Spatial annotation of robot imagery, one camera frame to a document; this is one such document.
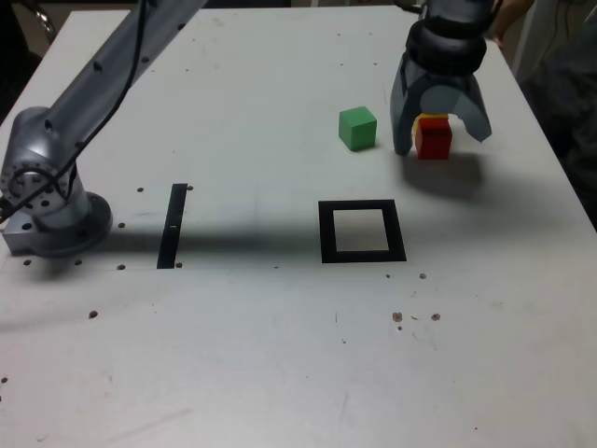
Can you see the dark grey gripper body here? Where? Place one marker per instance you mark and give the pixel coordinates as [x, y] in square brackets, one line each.
[443, 78]

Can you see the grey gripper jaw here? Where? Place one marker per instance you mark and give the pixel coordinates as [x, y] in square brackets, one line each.
[401, 116]
[473, 112]

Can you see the yellow cube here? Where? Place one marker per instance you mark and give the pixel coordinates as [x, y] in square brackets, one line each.
[426, 116]

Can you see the red cube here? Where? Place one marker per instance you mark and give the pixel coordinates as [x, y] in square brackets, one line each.
[434, 140]

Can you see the green cube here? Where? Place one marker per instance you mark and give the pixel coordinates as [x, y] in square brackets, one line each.
[356, 130]

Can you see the person's forearm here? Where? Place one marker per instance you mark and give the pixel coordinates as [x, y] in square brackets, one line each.
[521, 4]

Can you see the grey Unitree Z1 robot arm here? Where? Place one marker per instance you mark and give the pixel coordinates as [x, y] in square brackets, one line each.
[93, 79]

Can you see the black tape square outline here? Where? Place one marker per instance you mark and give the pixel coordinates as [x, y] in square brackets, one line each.
[326, 233]

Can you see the person's hand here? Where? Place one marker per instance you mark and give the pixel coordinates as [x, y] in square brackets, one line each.
[506, 11]

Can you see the person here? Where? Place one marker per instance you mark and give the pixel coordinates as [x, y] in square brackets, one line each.
[573, 116]

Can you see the black tape strip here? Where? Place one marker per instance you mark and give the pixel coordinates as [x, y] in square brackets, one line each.
[171, 210]

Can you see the chrome tube frame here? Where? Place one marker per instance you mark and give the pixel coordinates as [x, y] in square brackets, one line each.
[46, 23]

